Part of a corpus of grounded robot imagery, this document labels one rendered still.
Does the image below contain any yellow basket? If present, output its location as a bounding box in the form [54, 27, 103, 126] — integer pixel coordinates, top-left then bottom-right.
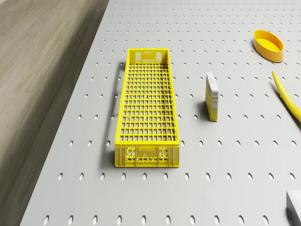
[114, 48, 181, 169]

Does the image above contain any yellow and white flat-sided can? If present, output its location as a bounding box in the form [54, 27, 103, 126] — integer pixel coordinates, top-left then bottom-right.
[205, 72, 220, 122]

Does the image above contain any yellow bowl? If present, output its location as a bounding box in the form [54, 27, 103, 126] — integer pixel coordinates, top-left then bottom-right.
[253, 29, 285, 64]

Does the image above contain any banana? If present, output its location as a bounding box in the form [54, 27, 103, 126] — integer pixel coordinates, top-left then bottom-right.
[271, 71, 301, 123]

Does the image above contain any grey cube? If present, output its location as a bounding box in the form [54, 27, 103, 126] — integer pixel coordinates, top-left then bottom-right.
[285, 190, 301, 226]

